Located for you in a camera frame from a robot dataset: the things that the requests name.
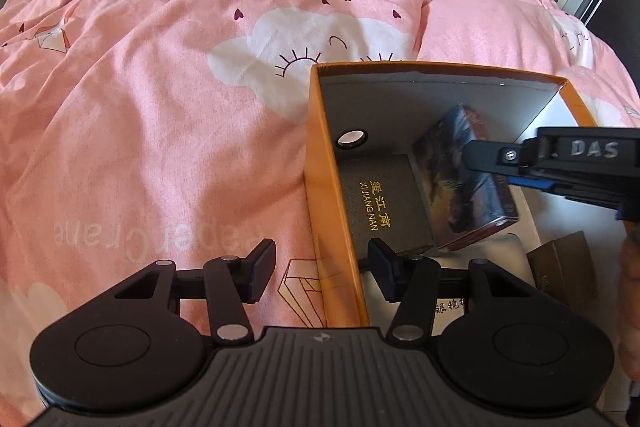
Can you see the person's right hand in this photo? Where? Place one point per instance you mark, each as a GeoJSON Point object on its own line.
{"type": "Point", "coordinates": [631, 307]}

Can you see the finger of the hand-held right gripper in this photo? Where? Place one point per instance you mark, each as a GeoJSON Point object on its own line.
{"type": "Point", "coordinates": [487, 157]}
{"type": "Point", "coordinates": [535, 182]}

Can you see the colourful picture print box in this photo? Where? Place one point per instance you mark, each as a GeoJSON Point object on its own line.
{"type": "Point", "coordinates": [450, 187]}

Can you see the pink pillow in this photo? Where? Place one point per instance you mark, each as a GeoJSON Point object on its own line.
{"type": "Point", "coordinates": [480, 32]}

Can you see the small round black tin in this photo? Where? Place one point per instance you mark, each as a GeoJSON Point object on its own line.
{"type": "Point", "coordinates": [351, 137]}

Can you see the brown cardboard packet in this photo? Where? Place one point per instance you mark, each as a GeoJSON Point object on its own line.
{"type": "Point", "coordinates": [565, 267]}

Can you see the orange cardboard box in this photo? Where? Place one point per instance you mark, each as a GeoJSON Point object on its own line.
{"type": "Point", "coordinates": [320, 167]}

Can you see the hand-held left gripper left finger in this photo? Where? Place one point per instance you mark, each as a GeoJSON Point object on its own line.
{"type": "Point", "coordinates": [260, 259]}

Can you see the black box with gold print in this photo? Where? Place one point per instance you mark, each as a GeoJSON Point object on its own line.
{"type": "Point", "coordinates": [400, 227]}

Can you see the pink printed blanket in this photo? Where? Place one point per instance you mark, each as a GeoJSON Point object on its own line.
{"type": "Point", "coordinates": [150, 107]}

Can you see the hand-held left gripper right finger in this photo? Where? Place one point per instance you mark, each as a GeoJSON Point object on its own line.
{"type": "Point", "coordinates": [382, 267]}

